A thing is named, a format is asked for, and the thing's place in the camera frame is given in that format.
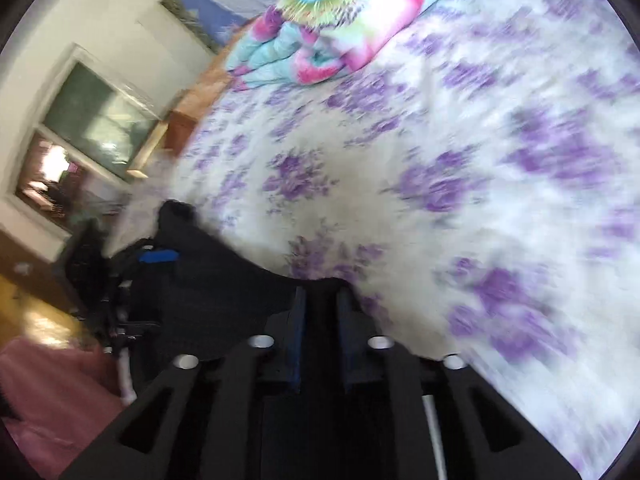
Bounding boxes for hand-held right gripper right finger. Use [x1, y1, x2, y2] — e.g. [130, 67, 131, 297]
[336, 289, 583, 480]

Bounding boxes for blue wall hanging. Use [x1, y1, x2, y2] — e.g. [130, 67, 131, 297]
[160, 0, 246, 46]

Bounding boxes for purple floral bed sheet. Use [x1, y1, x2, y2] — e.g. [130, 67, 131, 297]
[107, 0, 640, 480]

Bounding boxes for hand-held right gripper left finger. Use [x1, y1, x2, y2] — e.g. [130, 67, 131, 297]
[60, 286, 307, 480]

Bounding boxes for glass window with pale frame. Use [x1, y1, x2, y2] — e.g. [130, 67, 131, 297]
[15, 45, 168, 233]

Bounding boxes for person's pink garment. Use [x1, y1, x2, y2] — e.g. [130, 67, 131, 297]
[0, 335, 137, 467]

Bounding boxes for white cable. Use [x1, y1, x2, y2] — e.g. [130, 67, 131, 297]
[117, 350, 137, 403]

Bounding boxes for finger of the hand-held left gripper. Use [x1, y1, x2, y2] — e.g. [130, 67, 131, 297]
[117, 242, 181, 281]

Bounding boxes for wooden bed frame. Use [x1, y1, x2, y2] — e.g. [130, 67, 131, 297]
[165, 45, 236, 156]

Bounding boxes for black pants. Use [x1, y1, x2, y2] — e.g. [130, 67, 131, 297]
[150, 200, 358, 366]

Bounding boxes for colourful floral folded blanket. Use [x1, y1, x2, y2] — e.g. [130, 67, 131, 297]
[225, 0, 481, 92]

